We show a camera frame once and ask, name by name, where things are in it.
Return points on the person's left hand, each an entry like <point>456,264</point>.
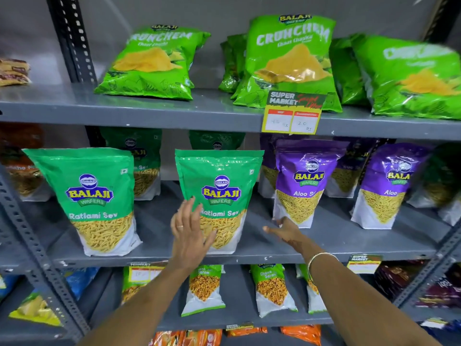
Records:
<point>189,241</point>

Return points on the person's right hand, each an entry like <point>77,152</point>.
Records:
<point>291,236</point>

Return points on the grey metal shelf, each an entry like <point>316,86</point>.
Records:
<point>180,111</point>

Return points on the person's right forearm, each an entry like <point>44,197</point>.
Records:
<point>360,313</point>

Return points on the person's left forearm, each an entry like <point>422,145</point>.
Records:
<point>144,313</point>

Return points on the orange snack packet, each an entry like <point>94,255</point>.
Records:
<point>246,332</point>
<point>203,338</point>
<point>165,338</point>
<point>300,335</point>

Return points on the blue snack packet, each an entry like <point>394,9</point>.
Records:
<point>8,286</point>
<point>81,281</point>

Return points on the dark maroon snack packet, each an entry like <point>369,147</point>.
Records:
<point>443,288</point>
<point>399,281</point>

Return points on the yellow green snack packet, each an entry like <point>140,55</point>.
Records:
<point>32,309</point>

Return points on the blue snack packets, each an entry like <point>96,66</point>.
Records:
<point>446,325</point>

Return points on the silver bangle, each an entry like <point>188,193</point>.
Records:
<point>313,258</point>

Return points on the small green nut packet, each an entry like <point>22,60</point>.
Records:
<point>272,288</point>
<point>129,291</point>
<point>203,284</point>
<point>315,300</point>

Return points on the yellow black price tag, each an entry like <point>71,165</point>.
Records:
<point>363,266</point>
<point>291,122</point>
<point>144,274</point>
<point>239,327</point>

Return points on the grey metal shelving rack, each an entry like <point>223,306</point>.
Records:
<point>29,333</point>
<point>410,313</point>

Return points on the row of light green chip bags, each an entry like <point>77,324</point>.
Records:
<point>288,61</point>

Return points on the brown biscuit packet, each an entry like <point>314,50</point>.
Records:
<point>14,79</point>
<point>14,65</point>

